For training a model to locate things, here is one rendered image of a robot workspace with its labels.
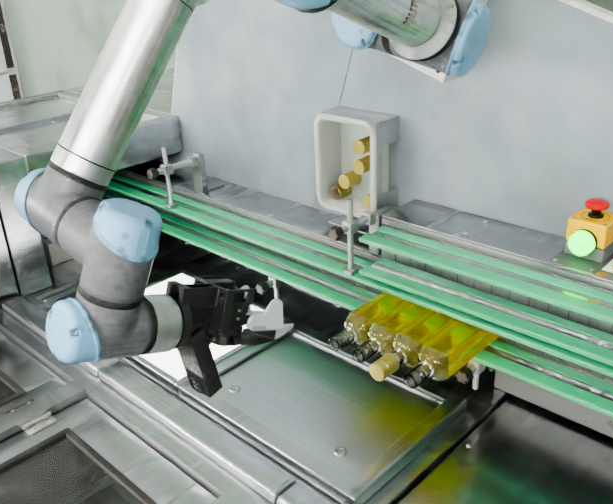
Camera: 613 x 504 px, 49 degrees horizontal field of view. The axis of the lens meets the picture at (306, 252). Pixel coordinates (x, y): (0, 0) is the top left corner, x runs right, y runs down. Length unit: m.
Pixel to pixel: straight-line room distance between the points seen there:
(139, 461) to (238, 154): 0.94
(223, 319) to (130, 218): 0.23
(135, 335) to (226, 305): 0.14
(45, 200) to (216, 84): 1.13
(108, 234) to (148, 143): 1.30
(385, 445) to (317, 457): 0.12
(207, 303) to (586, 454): 0.76
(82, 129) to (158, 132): 1.22
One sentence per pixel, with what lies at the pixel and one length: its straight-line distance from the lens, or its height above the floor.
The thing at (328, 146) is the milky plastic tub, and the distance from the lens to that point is 1.59.
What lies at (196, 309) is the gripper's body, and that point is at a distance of 0.92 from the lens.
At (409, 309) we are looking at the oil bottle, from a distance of 1.35.
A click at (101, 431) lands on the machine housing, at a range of 1.44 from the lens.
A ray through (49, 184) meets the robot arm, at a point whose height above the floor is 1.60.
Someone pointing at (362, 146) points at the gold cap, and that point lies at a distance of 1.52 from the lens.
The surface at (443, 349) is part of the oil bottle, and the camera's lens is 1.23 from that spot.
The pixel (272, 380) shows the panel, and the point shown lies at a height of 1.18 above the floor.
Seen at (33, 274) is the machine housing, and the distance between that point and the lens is 1.97.
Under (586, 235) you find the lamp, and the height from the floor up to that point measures 0.84.
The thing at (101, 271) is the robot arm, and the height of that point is 1.62.
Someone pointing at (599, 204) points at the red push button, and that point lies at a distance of 1.29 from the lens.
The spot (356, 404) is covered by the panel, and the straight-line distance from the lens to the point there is 1.35.
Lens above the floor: 1.94
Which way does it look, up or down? 40 degrees down
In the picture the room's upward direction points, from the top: 116 degrees counter-clockwise
